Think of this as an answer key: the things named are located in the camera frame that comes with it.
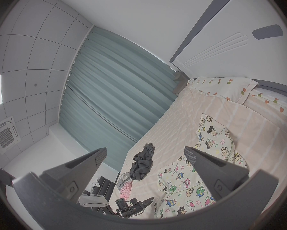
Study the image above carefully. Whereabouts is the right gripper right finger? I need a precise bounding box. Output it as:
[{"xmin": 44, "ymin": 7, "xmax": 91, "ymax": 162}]
[{"xmin": 184, "ymin": 146, "xmax": 250, "ymax": 202}]

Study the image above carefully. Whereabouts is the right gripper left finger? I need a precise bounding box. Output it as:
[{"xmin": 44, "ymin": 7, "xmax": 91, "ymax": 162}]
[{"xmin": 39, "ymin": 147, "xmax": 108, "ymax": 202}]

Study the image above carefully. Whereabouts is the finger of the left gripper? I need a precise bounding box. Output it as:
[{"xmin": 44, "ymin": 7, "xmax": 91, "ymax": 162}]
[{"xmin": 143, "ymin": 196, "xmax": 156, "ymax": 209}]

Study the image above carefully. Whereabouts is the white printed pyjama top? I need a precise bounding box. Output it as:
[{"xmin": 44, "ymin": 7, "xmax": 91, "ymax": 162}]
[{"xmin": 154, "ymin": 114, "xmax": 249, "ymax": 220}]

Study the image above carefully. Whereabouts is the grey and white garment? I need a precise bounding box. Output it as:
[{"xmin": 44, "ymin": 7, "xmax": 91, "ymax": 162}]
[{"xmin": 116, "ymin": 172, "xmax": 135, "ymax": 191}]

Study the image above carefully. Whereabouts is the black garment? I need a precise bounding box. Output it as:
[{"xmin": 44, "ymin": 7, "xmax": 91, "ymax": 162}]
[{"xmin": 130, "ymin": 143, "xmax": 156, "ymax": 181}]

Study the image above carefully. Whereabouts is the blue-green curtain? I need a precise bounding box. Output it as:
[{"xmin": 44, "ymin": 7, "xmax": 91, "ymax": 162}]
[
  {"xmin": 58, "ymin": 85, "xmax": 137, "ymax": 153},
  {"xmin": 67, "ymin": 26, "xmax": 182, "ymax": 141}
]

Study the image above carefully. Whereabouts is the bed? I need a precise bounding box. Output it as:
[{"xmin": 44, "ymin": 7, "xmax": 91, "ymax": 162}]
[{"xmin": 109, "ymin": 0, "xmax": 287, "ymax": 222}]

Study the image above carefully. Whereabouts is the white ceiling air vent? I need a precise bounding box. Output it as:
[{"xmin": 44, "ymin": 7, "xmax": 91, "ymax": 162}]
[{"xmin": 0, "ymin": 116, "xmax": 22, "ymax": 156}]

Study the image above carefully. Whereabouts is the white printed pillow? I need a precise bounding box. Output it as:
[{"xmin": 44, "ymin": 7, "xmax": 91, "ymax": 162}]
[{"xmin": 193, "ymin": 77, "xmax": 259, "ymax": 104}]

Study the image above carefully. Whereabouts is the grey bedside table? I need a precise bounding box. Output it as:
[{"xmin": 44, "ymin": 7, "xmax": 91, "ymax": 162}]
[{"xmin": 172, "ymin": 70, "xmax": 189, "ymax": 95}]

